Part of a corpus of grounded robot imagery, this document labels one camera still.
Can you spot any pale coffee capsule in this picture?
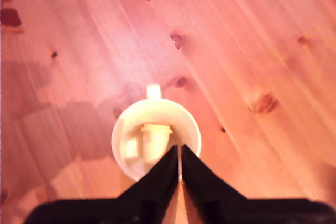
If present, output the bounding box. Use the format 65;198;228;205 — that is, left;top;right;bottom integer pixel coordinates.
141;123;173;165

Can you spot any yellow cartoon print mug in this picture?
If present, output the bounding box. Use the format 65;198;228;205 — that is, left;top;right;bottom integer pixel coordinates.
111;83;202;183

